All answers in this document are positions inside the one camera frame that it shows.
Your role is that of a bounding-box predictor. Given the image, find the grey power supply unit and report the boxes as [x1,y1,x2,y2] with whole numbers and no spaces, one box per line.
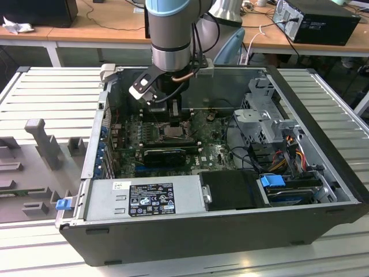
[83,174,207,223]

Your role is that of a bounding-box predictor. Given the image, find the hard disk drive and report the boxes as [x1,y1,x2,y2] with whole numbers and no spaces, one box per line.
[266,186,315,207]

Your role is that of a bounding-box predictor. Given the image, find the silver metal drive cage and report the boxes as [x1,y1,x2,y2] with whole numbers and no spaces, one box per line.
[232,77,303,145]

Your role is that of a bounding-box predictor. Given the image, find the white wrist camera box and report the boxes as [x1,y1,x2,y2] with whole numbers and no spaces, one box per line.
[129,83,158,105]

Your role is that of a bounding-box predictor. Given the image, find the crumpled white paper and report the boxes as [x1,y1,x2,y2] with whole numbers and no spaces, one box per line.
[2,16,35,35]

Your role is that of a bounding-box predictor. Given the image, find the blue disk carrier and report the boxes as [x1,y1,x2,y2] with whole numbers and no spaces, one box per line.
[259,175,286,204]

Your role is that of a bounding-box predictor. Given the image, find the black graphics card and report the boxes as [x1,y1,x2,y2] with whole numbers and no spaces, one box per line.
[143,148,187,167]

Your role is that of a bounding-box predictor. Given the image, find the large black box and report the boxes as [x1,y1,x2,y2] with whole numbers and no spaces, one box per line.
[0,0,78,29]

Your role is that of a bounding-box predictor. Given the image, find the white cable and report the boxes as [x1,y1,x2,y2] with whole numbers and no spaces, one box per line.
[239,25,266,65]

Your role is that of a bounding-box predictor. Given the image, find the yellow red power wires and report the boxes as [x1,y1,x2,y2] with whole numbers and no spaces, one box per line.
[296,145,307,170]

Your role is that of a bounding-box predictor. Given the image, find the black RAM slot bank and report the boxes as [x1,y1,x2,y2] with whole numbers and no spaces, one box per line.
[138,137,202,154]
[140,107,194,122]

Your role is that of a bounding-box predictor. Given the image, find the grey case latch handle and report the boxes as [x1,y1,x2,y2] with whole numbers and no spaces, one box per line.
[99,63,122,84]

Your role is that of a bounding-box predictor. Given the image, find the black desktop computer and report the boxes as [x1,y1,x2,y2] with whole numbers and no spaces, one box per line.
[272,0,362,46]

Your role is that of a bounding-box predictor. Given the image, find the grey parts rack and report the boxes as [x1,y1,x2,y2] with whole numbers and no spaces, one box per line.
[0,118,90,224]

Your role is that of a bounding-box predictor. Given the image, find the black open PC case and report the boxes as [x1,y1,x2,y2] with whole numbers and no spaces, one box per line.
[54,63,369,268]

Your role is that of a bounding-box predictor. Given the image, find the green motherboard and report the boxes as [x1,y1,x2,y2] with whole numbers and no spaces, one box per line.
[111,111,237,178]

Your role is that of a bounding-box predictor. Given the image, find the black plastic shroud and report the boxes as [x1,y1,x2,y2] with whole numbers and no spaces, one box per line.
[198,170,272,211]

